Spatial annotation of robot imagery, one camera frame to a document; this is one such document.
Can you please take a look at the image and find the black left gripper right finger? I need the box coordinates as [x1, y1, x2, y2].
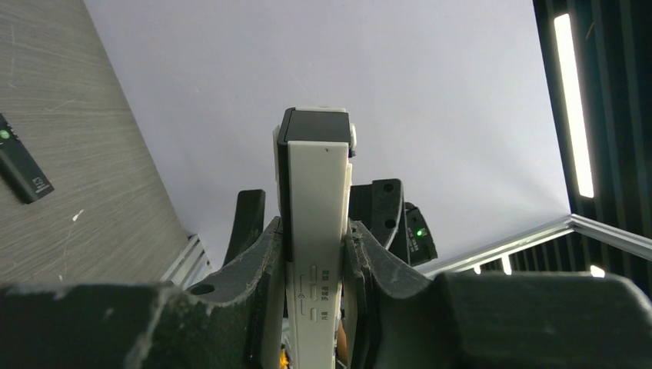
[344, 221, 651, 368]

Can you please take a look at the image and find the black remote control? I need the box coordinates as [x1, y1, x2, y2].
[1, 115, 55, 204]

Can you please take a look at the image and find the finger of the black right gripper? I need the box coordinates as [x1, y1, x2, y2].
[223, 189, 266, 266]
[348, 178, 404, 250]

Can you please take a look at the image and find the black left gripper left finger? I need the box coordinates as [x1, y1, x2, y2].
[1, 218, 284, 368]

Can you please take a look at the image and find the white rectangular thermometer device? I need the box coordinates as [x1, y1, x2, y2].
[274, 107, 357, 368]

